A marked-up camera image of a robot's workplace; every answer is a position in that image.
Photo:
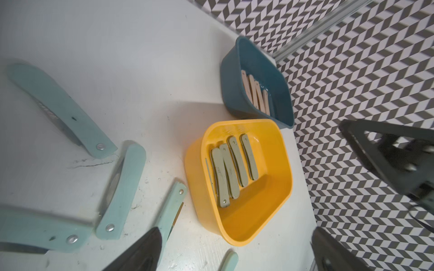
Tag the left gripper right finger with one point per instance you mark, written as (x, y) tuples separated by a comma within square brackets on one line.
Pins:
[(331, 255)]

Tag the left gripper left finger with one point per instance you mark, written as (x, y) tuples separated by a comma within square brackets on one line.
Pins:
[(143, 255)]

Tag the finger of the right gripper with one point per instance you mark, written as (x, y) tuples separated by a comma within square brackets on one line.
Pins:
[(402, 156)]

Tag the mint knife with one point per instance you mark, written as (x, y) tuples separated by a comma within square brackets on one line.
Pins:
[(61, 109), (35, 233), (169, 212), (230, 261)]

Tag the yellow storage box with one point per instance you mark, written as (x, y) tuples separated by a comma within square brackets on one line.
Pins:
[(245, 217)]

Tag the olive knife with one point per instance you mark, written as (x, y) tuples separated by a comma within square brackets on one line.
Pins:
[(231, 171), (220, 176)]

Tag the olive knife horizontal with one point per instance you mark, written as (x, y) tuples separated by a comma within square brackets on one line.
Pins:
[(250, 157)]

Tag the olive knife vertical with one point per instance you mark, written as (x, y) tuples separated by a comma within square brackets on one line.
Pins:
[(239, 161)]

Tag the dark teal storage box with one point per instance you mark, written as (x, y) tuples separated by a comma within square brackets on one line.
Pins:
[(246, 56)]

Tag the mint knife angled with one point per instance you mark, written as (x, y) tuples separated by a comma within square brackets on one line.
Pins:
[(121, 193)]

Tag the mint knife top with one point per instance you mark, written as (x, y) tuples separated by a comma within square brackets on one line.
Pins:
[(61, 109)]

